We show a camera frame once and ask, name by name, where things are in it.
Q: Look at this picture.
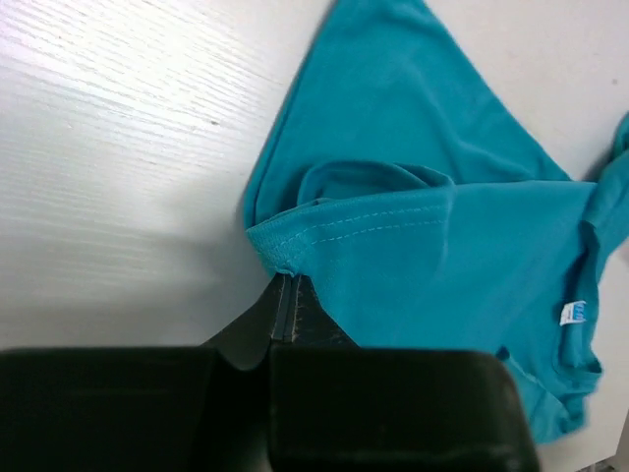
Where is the teal cloth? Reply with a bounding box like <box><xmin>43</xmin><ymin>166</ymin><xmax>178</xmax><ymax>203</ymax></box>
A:
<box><xmin>244</xmin><ymin>1</ymin><xmax>628</xmax><ymax>443</ymax></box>

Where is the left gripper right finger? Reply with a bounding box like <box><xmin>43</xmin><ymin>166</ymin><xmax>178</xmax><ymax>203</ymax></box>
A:
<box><xmin>267</xmin><ymin>275</ymin><xmax>541</xmax><ymax>471</ymax></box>

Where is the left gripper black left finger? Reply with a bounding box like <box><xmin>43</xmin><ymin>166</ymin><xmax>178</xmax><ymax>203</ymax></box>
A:
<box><xmin>1</xmin><ymin>275</ymin><xmax>291</xmax><ymax>471</ymax></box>

